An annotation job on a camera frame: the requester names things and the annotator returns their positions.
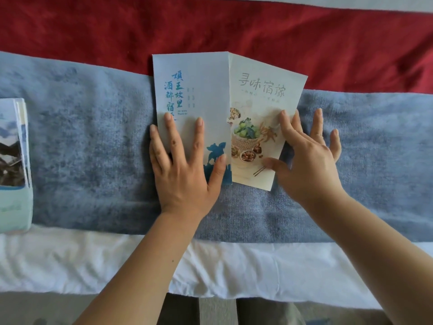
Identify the person's left hand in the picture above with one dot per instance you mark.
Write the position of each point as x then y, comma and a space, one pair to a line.
182, 186

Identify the person's right hand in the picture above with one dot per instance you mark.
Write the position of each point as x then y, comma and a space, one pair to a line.
311, 172

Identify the pale green leaflet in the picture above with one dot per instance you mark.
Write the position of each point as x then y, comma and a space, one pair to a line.
264, 84

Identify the light blue calligraphy brochure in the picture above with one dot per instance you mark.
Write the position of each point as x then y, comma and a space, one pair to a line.
193, 81

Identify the white hotel bed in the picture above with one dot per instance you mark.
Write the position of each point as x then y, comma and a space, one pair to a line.
101, 260

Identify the pale blue painted brochure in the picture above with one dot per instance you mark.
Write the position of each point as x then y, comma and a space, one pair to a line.
13, 159

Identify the person's left forearm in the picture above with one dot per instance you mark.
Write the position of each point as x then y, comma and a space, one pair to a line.
142, 277

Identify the person's right forearm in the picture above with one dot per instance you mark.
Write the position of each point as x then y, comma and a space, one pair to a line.
382, 260

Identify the red and blue bed runner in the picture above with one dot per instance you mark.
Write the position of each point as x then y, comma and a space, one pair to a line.
84, 148

